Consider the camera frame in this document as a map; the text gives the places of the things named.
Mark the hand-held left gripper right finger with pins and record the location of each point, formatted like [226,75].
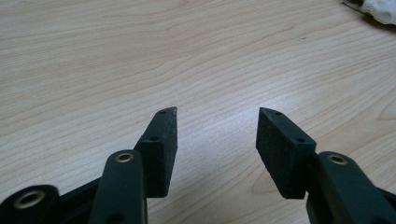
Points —
[289,155]

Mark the white cloth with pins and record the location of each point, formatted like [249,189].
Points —
[378,11]

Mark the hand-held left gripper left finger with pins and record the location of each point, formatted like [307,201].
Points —
[155,155]

